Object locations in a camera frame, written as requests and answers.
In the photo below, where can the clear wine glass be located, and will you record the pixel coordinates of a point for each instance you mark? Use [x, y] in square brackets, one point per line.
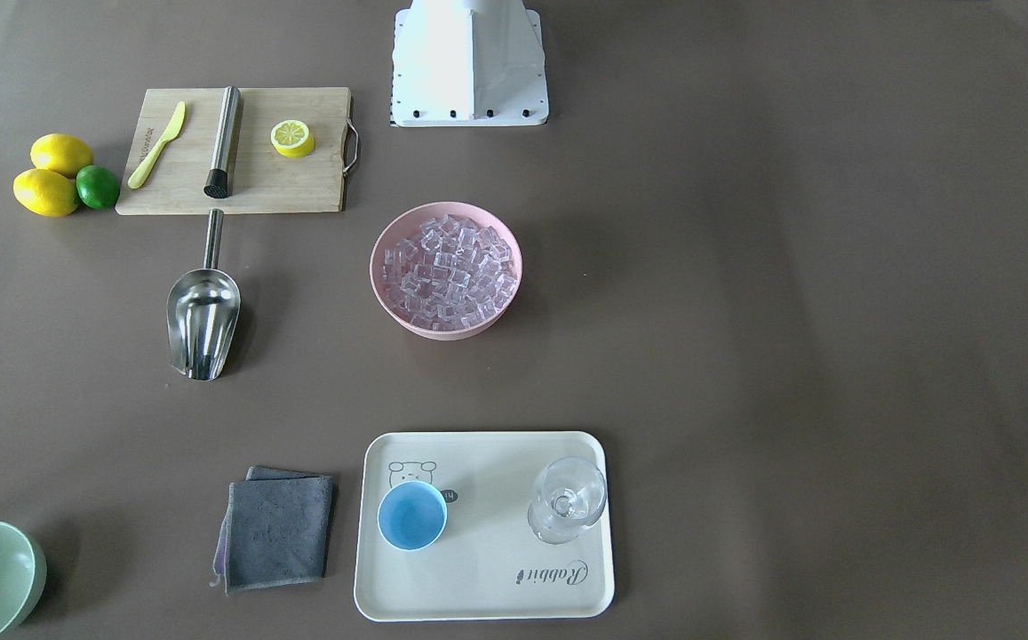
[569, 497]

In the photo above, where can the clear ice cubes pile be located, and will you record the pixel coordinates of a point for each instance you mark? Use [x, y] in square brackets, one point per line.
[447, 271]

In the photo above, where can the pink bowl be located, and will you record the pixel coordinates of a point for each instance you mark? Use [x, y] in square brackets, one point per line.
[445, 269]

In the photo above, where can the whole lemon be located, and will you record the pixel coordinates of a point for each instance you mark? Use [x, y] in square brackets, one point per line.
[46, 192]
[62, 153]

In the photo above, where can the whole lemon lower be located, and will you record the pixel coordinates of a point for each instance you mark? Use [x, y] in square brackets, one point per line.
[46, 192]

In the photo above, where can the whole lemon upper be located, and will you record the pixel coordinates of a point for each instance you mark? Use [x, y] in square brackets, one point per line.
[62, 153]

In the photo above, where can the green lime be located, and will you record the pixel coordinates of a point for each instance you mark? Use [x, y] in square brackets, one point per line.
[97, 187]

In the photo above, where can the bamboo cutting board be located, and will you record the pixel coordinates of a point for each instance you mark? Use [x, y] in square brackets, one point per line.
[260, 179]

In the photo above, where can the grey folded cloth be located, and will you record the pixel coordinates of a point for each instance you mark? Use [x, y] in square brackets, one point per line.
[275, 530]

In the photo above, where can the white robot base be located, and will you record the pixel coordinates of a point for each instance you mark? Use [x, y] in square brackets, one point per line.
[468, 64]

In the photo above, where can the half lemon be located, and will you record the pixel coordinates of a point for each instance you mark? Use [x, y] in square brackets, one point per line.
[292, 138]

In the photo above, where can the light blue cup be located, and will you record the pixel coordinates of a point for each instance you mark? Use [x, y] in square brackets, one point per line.
[412, 516]

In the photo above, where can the cream rabbit tray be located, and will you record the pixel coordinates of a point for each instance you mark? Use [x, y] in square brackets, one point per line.
[487, 565]

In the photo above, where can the steel muddler black tip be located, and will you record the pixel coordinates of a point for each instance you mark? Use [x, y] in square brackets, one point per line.
[217, 184]

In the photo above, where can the steel ice scoop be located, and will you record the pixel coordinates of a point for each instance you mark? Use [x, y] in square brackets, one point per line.
[203, 307]

